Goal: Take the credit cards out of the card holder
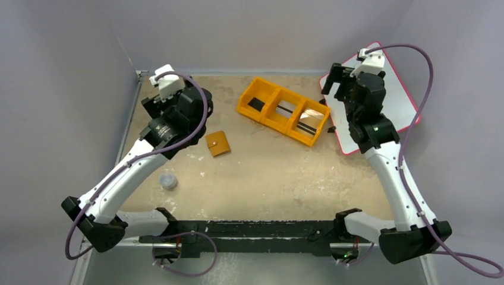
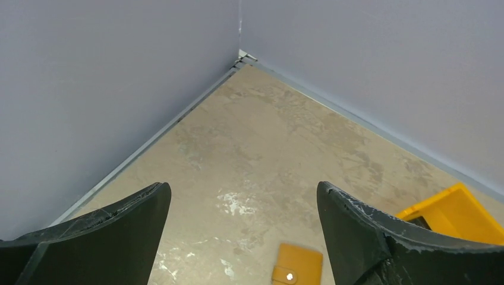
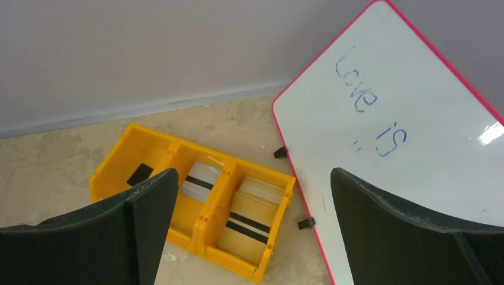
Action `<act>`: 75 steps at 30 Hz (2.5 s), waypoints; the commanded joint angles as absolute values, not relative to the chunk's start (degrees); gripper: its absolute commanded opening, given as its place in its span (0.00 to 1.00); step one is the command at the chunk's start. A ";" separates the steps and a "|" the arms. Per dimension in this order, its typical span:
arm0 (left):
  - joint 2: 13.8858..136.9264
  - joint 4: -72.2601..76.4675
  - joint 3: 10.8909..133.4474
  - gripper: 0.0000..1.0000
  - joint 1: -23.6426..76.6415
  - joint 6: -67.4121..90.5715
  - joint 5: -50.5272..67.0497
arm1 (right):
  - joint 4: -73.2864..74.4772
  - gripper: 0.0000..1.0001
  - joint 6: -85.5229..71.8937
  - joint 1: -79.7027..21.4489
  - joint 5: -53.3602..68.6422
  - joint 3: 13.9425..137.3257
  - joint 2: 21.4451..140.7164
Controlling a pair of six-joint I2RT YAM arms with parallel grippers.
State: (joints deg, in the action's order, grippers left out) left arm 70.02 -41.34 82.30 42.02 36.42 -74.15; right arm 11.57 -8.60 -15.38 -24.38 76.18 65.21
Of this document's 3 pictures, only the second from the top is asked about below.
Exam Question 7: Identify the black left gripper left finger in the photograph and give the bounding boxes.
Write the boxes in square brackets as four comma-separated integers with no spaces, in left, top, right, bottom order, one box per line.
[1,182,172,284]

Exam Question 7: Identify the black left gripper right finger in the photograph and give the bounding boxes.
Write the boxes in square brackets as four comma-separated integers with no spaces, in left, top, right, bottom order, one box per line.
[317,181,503,284]

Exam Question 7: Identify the yellow plastic sorting bin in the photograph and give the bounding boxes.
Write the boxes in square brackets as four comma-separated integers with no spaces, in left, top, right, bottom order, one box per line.
[396,183,503,245]

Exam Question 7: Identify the aluminium frame rail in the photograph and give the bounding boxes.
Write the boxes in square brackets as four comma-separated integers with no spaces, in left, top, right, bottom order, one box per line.
[51,49,503,226]

